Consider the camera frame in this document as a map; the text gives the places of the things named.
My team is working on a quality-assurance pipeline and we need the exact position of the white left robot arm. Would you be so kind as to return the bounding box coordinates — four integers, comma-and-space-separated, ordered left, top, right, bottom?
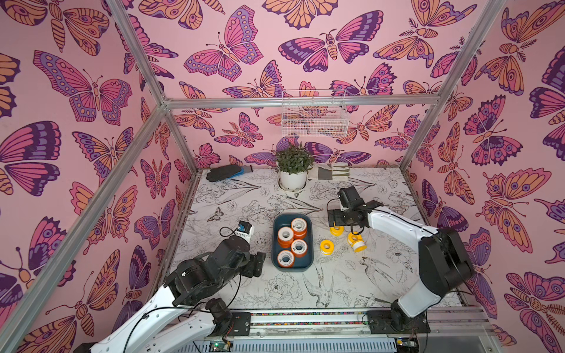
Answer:
76, 235, 266, 352

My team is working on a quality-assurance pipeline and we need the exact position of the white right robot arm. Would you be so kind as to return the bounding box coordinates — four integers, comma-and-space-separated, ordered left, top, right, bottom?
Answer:
328, 202, 475, 319

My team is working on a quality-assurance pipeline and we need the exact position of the orange tape roll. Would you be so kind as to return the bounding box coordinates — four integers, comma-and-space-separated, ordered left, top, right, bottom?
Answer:
291, 217, 308, 239
276, 250, 295, 269
291, 239, 308, 258
277, 227, 294, 249

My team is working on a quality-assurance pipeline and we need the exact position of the white plant pot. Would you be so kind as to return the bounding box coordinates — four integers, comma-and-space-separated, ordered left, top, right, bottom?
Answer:
280, 171, 308, 191

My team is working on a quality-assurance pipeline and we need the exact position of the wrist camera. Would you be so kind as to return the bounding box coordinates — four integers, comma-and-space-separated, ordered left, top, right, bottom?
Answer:
338, 186, 365, 210
234, 221, 255, 243

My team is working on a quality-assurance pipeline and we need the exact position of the teal storage box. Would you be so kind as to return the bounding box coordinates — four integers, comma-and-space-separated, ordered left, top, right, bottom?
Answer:
272, 213, 314, 272

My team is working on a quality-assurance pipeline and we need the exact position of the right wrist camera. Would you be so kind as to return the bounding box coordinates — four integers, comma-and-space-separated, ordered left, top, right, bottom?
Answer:
338, 186, 365, 210

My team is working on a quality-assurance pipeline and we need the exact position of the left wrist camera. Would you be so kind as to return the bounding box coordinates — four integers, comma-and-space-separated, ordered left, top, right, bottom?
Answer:
234, 221, 255, 243

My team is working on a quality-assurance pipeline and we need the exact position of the green potted plant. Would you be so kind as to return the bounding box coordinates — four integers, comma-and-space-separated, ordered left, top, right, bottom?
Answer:
276, 144, 314, 174

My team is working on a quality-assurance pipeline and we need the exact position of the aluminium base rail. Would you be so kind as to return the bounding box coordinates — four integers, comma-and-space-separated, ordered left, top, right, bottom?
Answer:
171, 307, 503, 352

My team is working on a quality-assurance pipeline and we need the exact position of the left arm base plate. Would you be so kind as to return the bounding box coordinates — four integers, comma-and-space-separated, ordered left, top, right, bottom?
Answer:
210, 312, 252, 337

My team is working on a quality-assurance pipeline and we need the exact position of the yellow tape roll back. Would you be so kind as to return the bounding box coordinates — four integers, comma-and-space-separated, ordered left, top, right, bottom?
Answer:
330, 226, 344, 237

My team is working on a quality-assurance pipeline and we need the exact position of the yellow white tape roll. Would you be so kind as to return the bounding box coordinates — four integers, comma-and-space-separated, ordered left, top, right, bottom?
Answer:
347, 232, 367, 253

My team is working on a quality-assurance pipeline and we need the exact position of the white wire basket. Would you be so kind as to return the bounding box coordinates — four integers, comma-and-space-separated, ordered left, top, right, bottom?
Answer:
280, 96, 350, 138

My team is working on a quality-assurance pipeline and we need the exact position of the yellow tape roll front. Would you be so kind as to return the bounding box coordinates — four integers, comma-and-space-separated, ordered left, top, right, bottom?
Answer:
320, 240, 335, 256

